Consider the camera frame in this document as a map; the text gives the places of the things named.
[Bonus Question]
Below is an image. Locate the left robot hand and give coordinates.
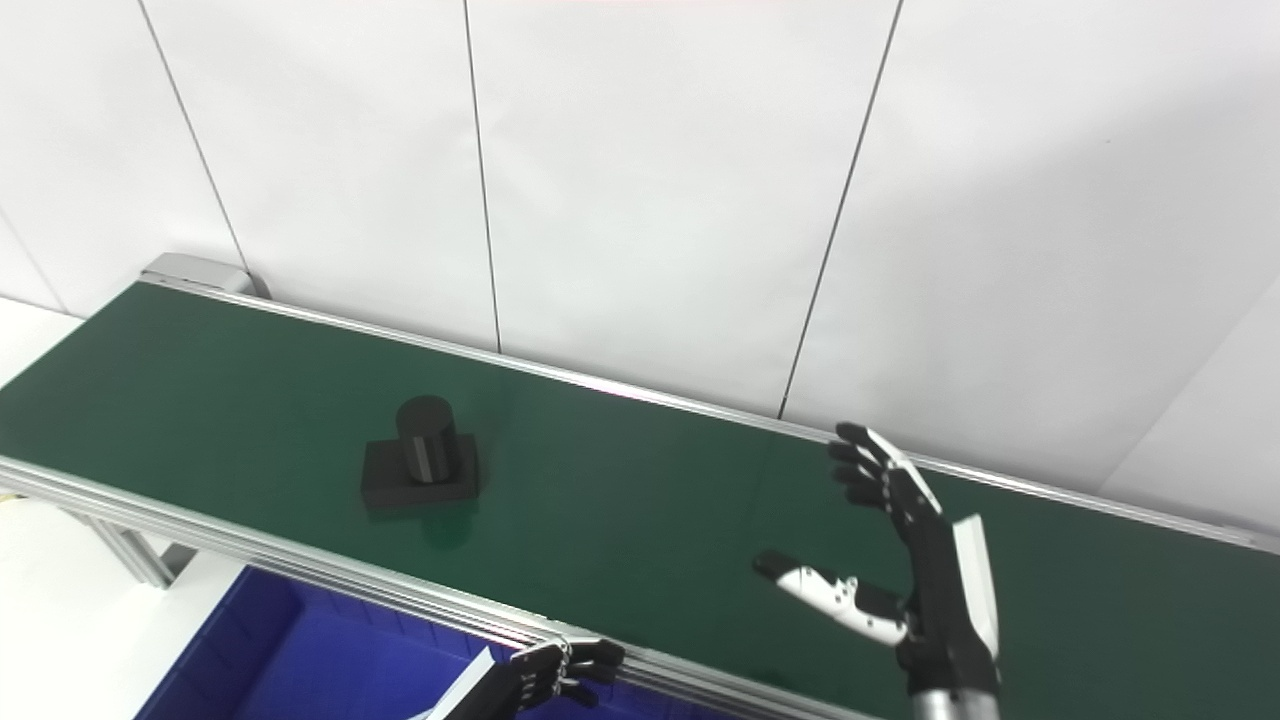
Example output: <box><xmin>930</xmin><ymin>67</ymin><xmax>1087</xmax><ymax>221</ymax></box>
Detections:
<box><xmin>408</xmin><ymin>639</ymin><xmax>627</xmax><ymax>720</ymax></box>

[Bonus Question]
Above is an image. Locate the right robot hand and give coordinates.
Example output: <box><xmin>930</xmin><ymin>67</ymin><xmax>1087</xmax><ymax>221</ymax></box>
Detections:
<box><xmin>752</xmin><ymin>421</ymin><xmax>1002</xmax><ymax>697</ymax></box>

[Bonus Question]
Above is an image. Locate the black cylinder-on-plate part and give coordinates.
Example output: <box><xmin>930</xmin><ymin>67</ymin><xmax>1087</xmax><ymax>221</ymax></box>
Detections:
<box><xmin>361</xmin><ymin>395</ymin><xmax>480</xmax><ymax>512</ymax></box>

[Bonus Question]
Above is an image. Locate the green conveyor belt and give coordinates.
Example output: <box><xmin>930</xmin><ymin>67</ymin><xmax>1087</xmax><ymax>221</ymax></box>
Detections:
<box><xmin>0</xmin><ymin>281</ymin><xmax>1280</xmax><ymax>720</ymax></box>
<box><xmin>0</xmin><ymin>252</ymin><xmax>1280</xmax><ymax>720</ymax></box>

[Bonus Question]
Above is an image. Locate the blue plastic bin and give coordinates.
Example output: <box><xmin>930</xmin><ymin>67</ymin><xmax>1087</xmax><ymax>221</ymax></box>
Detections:
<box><xmin>134</xmin><ymin>564</ymin><xmax>721</xmax><ymax>720</ymax></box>

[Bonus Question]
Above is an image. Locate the aluminium conveyor leg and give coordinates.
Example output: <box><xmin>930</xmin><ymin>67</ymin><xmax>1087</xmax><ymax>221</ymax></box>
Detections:
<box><xmin>84</xmin><ymin>514</ymin><xmax>197</xmax><ymax>592</ymax></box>

